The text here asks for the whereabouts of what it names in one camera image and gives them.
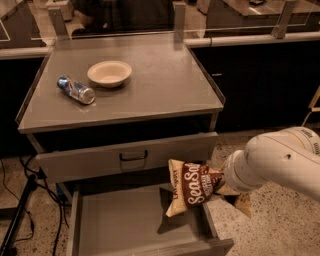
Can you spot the brown sea salt chip bag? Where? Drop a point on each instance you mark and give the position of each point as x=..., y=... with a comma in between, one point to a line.
x=195, y=184

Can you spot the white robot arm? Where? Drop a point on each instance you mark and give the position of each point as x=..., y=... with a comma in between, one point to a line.
x=289, y=157

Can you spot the grey metal drawer cabinet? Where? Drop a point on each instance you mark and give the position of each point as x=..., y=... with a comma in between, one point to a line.
x=167, y=95

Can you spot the grey upper drawer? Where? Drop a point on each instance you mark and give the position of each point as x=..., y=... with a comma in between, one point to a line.
x=101, y=161

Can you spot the grey open middle drawer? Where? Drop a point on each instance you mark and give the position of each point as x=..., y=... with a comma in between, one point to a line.
x=125, y=215

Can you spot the white paper bowl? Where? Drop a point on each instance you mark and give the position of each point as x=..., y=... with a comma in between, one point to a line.
x=109, y=74

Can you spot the black tripod leg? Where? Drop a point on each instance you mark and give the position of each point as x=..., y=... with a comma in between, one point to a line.
x=17, y=215

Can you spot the black drawer handle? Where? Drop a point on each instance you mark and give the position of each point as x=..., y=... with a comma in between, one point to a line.
x=133, y=156

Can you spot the wheeled cart frame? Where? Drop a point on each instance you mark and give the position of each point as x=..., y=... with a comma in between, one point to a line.
x=312, y=108

